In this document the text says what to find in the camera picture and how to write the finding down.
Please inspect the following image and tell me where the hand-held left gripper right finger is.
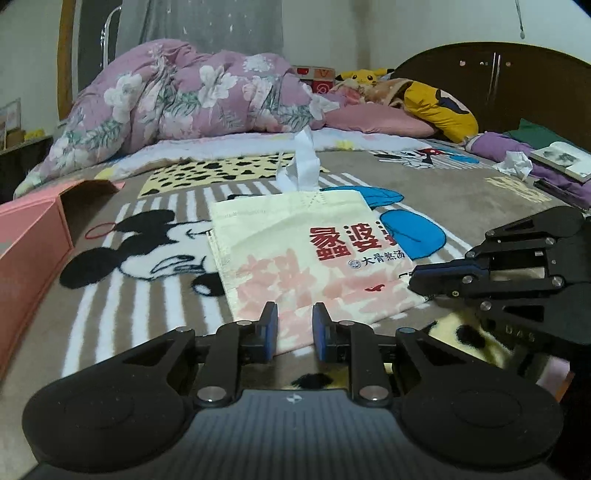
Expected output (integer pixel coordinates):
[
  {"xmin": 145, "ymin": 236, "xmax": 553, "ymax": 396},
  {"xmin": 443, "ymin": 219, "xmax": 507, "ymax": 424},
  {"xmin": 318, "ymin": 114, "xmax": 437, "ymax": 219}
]
[{"xmin": 311, "ymin": 302, "xmax": 467, "ymax": 408}]

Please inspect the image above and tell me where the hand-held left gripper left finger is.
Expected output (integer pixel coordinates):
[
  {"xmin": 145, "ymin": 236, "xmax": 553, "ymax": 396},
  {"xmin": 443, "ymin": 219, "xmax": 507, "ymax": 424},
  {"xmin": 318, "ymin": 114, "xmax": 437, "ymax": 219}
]
[{"xmin": 115, "ymin": 301, "xmax": 280, "ymax": 409}]

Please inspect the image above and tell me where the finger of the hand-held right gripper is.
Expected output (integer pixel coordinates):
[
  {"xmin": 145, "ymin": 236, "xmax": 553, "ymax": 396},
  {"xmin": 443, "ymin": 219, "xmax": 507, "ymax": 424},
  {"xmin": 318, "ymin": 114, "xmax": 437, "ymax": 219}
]
[
  {"xmin": 463, "ymin": 206, "xmax": 586, "ymax": 269},
  {"xmin": 409, "ymin": 262, "xmax": 574, "ymax": 332}
]

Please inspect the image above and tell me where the cream printed shopping bag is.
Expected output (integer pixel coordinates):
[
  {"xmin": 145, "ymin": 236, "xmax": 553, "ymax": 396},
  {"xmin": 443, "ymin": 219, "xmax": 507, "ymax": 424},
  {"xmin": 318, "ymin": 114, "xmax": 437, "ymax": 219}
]
[{"xmin": 207, "ymin": 127, "xmax": 428, "ymax": 357}]

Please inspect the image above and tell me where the cartoon printed blanket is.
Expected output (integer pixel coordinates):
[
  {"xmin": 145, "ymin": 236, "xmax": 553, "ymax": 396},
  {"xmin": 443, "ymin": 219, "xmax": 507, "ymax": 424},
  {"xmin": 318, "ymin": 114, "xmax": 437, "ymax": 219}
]
[{"xmin": 0, "ymin": 138, "xmax": 591, "ymax": 402}]

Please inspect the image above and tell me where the crumpled white tissue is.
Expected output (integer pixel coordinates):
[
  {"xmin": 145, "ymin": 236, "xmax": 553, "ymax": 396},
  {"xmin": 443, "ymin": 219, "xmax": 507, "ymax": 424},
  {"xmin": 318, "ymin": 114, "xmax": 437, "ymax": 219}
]
[{"xmin": 496, "ymin": 150, "xmax": 534, "ymax": 179}]

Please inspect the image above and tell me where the purple cloth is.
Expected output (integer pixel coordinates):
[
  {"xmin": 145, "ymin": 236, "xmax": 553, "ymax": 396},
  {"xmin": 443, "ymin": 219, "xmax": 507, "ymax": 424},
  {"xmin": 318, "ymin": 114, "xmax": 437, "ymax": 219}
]
[{"xmin": 466, "ymin": 131, "xmax": 591, "ymax": 206}]

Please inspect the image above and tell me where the open book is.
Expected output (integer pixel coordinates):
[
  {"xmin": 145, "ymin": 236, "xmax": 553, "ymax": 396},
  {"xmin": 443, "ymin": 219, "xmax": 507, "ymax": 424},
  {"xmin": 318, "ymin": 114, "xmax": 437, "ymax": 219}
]
[{"xmin": 529, "ymin": 141, "xmax": 591, "ymax": 184}]

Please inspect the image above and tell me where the dark green cloth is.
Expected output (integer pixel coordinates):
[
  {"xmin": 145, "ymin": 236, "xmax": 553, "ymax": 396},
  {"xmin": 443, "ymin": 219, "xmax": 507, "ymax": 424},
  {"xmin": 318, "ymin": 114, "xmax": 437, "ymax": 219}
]
[{"xmin": 503, "ymin": 119, "xmax": 571, "ymax": 151}]

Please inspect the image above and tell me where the yellow plush cushion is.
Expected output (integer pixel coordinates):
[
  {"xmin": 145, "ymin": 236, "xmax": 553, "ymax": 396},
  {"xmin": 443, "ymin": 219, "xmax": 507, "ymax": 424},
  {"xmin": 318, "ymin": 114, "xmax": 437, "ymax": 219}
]
[{"xmin": 404, "ymin": 79, "xmax": 478, "ymax": 144}]

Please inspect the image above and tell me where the dark wooden headboard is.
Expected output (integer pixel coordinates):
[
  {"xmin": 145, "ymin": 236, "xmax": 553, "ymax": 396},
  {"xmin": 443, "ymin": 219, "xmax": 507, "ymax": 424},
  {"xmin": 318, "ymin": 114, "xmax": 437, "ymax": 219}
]
[{"xmin": 392, "ymin": 41, "xmax": 591, "ymax": 153}]

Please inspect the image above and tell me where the pink pillow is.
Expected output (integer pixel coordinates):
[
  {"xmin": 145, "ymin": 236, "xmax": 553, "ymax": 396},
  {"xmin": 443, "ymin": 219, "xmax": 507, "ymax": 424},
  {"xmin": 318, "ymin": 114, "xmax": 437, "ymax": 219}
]
[{"xmin": 323, "ymin": 108, "xmax": 439, "ymax": 138}]

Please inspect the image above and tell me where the peach fleece blanket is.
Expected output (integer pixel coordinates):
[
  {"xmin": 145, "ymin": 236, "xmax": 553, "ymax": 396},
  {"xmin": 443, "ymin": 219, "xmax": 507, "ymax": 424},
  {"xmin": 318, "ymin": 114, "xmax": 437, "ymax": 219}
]
[{"xmin": 330, "ymin": 78, "xmax": 416, "ymax": 109}]

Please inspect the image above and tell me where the yellow plush toy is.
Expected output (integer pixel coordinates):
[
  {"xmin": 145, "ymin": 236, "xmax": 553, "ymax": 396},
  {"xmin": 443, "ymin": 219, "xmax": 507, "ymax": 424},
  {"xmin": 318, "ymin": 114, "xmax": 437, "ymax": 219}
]
[{"xmin": 335, "ymin": 68, "xmax": 393, "ymax": 86}]

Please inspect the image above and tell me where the colourful printed cushion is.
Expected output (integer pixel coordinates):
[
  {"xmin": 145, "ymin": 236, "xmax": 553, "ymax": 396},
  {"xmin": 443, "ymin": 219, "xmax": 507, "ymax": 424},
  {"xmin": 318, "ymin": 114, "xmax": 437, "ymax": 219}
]
[{"xmin": 291, "ymin": 65, "xmax": 338, "ymax": 95}]

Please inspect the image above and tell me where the purple floral quilt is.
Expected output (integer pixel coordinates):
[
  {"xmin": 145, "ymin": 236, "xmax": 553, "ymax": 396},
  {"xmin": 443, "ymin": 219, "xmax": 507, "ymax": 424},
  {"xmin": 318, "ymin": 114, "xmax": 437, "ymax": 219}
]
[{"xmin": 14, "ymin": 39, "xmax": 340, "ymax": 197}]

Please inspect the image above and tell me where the pink cardboard box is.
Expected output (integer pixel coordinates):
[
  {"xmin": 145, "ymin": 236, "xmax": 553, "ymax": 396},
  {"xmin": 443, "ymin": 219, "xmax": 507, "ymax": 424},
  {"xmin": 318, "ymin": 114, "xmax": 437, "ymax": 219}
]
[{"xmin": 0, "ymin": 179, "xmax": 126, "ymax": 379}]

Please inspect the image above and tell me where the dark desk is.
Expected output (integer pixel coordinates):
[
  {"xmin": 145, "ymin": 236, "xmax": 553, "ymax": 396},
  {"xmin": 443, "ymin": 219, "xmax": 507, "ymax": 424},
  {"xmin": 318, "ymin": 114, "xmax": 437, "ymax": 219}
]
[{"xmin": 0, "ymin": 134, "xmax": 54, "ymax": 204}]

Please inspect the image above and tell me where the grey curtain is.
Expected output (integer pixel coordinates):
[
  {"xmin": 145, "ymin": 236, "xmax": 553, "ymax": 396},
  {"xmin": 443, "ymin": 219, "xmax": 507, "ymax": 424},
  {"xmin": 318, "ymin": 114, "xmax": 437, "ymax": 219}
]
[{"xmin": 115, "ymin": 0, "xmax": 284, "ymax": 61}]

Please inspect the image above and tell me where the hanging wall cord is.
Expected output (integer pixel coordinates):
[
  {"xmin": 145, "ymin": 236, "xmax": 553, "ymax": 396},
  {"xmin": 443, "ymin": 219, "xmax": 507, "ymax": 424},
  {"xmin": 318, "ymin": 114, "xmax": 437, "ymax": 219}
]
[{"xmin": 514, "ymin": 0, "xmax": 528, "ymax": 41}]

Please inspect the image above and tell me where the window with wooden frame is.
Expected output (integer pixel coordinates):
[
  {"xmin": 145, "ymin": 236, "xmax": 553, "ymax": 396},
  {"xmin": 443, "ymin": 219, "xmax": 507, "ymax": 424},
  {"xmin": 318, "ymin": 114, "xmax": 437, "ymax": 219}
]
[{"xmin": 58, "ymin": 0, "xmax": 123, "ymax": 123}]

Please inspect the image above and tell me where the picture frame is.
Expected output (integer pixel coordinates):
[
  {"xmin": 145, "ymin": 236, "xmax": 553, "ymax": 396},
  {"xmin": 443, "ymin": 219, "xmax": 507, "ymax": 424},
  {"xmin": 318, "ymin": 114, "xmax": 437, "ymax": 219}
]
[{"xmin": 0, "ymin": 98, "xmax": 23, "ymax": 148}]

